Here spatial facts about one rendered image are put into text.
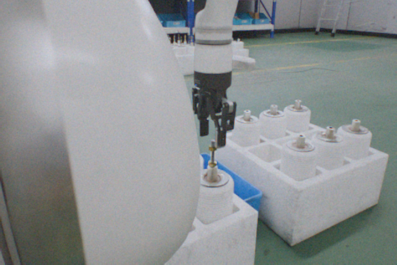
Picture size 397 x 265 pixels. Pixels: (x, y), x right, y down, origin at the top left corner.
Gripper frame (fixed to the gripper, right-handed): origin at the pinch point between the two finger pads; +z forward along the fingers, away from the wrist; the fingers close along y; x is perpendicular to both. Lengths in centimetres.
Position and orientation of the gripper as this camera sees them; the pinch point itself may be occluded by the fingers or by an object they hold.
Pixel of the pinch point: (211, 135)
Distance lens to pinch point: 65.4
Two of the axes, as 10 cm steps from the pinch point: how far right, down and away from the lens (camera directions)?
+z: 0.0, 9.4, 3.4
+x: 8.8, -1.6, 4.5
